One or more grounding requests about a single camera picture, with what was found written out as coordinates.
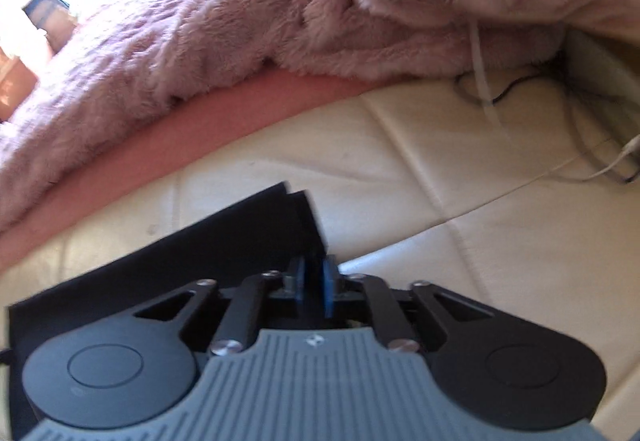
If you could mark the black pants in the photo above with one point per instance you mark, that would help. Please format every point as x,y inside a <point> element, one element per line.
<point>263,232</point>

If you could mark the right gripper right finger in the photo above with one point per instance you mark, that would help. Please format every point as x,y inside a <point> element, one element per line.
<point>341,296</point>

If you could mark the wooden chair with clothes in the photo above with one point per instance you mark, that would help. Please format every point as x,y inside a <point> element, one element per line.
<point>32,33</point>

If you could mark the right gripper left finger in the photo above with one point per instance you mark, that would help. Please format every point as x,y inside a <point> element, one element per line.
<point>290,293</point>

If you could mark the pink fluffy blanket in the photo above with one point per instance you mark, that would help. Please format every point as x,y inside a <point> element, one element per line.
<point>135,59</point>

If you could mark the pink bed sheet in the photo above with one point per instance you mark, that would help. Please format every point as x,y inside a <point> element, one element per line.
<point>192,130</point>

